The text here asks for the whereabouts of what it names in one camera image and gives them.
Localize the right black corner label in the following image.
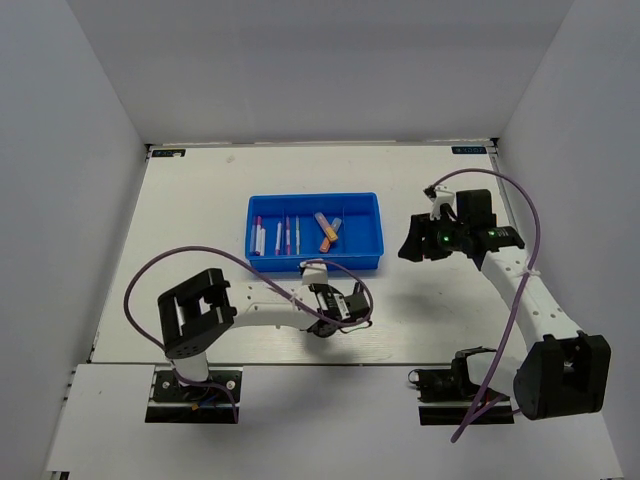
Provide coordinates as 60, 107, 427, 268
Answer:
451, 145, 487, 155

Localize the white pen magenta cap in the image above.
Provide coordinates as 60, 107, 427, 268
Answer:
274, 221, 283, 256

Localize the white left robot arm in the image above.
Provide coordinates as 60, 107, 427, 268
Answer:
157, 259, 373, 399

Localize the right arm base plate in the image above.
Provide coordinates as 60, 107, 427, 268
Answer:
407, 368, 515, 426

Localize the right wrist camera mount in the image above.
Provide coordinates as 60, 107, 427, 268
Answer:
424, 185, 455, 220

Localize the left black corner label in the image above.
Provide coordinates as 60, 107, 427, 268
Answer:
151, 149, 186, 158

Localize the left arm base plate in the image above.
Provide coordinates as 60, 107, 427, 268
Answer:
145, 369, 236, 425

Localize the white pen red cap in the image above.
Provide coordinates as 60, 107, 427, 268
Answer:
259, 227, 267, 256

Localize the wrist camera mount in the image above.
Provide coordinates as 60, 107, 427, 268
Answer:
299, 259, 328, 286
424, 185, 455, 220

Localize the yellow pink clear highlighter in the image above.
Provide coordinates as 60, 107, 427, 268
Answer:
314, 212, 338, 243

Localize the thin red highlighter pen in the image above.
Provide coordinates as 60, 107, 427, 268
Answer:
285, 216, 292, 255

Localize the black corner label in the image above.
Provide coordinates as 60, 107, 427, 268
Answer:
151, 149, 186, 158
451, 145, 487, 155

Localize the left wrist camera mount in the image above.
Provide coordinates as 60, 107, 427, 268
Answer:
299, 259, 328, 286

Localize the orange clear-cap highlighter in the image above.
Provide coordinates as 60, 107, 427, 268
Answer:
319, 216, 344, 252

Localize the white pen purple cap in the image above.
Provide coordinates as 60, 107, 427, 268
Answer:
254, 216, 263, 256

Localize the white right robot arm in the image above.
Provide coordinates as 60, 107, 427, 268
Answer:
398, 187, 611, 420

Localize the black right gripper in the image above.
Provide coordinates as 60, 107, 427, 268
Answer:
398, 211, 469, 262

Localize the blue plastic compartment tray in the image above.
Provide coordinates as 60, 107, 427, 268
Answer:
245, 192, 384, 273

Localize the thin yellow highlighter pen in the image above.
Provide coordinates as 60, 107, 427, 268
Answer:
295, 216, 301, 255

